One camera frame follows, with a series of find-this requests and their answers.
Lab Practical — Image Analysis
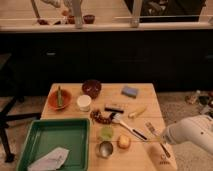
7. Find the silver metal fork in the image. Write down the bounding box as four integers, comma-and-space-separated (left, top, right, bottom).
145, 122, 171, 158

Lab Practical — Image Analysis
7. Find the white black-handled spatula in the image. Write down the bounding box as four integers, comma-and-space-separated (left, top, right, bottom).
110, 113, 148, 141

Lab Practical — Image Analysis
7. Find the wooden table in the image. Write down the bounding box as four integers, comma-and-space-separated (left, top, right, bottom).
40, 82, 179, 171

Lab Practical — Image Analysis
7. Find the green plastic tray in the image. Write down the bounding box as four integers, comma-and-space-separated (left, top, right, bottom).
16, 118, 90, 171

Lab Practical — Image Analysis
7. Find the white crumpled cloth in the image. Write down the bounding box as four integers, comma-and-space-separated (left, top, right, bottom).
27, 147, 69, 171

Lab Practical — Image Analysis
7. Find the brown bead chain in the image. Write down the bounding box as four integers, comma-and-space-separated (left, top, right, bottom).
90, 108, 117, 125

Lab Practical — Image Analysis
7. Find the green cup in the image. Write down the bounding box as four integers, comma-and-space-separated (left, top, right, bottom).
100, 126, 114, 141

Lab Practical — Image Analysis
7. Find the yellow banana-shaped item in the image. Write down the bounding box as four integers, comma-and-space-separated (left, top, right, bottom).
128, 107, 147, 119

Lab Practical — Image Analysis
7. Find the orange bowl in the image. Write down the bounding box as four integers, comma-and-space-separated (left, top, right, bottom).
48, 89, 71, 110

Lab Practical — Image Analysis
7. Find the white cup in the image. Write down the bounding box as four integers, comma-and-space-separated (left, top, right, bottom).
77, 95, 91, 112

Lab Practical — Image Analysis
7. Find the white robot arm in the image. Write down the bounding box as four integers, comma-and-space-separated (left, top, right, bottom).
146, 115, 213, 155

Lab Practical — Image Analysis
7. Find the blue sponge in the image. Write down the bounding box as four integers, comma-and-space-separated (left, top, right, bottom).
121, 86, 139, 98

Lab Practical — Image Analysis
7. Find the silver metal cup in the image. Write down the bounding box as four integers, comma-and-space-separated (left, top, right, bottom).
98, 141, 114, 158

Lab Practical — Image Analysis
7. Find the yellow round fruit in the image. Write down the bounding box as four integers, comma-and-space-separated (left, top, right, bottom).
118, 135, 131, 149

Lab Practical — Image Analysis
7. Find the green stick in bowl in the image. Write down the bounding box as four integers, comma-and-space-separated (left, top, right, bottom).
57, 86, 63, 107

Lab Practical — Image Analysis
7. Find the black chair base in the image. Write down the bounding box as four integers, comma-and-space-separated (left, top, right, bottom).
0, 53, 43, 163

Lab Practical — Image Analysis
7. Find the black rectangular block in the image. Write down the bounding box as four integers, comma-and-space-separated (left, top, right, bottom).
104, 104, 124, 113

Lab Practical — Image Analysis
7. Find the dark red bowl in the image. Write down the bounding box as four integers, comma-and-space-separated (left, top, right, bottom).
82, 79, 102, 99

